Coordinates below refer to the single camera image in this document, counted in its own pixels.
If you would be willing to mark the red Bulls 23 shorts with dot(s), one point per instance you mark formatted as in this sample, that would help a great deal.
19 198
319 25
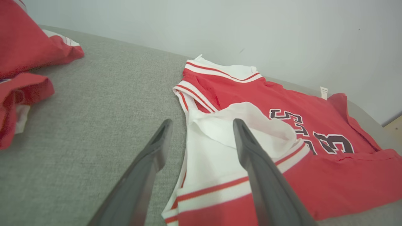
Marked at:
28 89

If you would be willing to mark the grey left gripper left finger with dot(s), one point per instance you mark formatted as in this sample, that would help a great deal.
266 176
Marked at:
138 188

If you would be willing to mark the red white Bulls jersey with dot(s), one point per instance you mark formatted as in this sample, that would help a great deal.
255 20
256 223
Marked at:
251 91

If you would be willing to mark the beige wooden panel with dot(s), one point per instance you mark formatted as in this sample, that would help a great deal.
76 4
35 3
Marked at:
396 131

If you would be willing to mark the red garment with white stripes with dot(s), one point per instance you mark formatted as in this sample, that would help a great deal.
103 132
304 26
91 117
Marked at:
22 40

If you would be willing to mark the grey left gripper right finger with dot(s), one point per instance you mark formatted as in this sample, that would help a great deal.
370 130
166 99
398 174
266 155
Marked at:
270 194

